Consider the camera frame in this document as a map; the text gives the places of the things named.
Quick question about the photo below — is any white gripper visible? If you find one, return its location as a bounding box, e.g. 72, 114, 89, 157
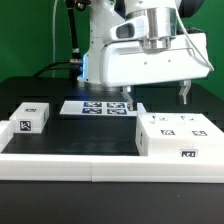
99, 35, 209, 111

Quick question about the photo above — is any white cabinet door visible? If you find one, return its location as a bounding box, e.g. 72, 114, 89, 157
141, 113, 181, 137
171, 114, 210, 137

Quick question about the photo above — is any white cabinet body box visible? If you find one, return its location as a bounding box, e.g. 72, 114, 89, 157
135, 113, 224, 158

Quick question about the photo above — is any small white cabinet top block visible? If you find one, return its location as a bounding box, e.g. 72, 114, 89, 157
9, 102, 49, 134

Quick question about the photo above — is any white marker base plate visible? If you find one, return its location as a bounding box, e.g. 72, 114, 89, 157
60, 101, 146, 117

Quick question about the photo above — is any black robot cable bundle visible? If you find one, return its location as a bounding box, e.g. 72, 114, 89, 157
32, 0, 92, 80

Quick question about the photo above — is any white thin cable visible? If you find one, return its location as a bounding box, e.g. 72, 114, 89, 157
51, 0, 59, 78

